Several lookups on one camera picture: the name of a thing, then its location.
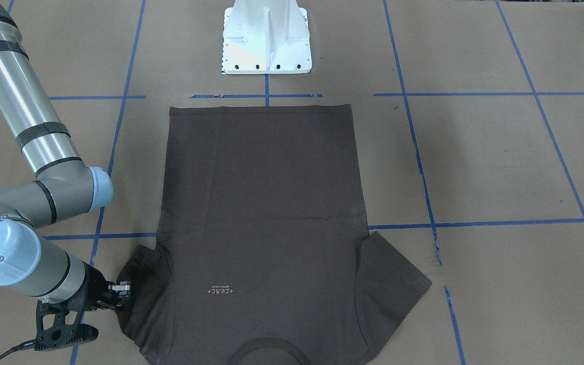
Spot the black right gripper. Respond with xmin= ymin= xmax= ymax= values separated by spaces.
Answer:
xmin=67 ymin=263 xmax=132 ymax=312

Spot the dark brown t-shirt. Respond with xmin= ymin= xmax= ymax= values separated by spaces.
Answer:
xmin=118 ymin=104 xmax=431 ymax=364

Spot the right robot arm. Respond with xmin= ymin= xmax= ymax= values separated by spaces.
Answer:
xmin=0 ymin=4 xmax=130 ymax=310

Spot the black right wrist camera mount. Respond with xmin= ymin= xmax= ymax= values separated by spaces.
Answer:
xmin=33 ymin=300 xmax=99 ymax=351

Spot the black camera cable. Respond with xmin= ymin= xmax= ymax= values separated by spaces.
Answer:
xmin=0 ymin=341 xmax=37 ymax=365

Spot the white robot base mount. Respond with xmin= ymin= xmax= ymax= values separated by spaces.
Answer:
xmin=221 ymin=1 xmax=313 ymax=75

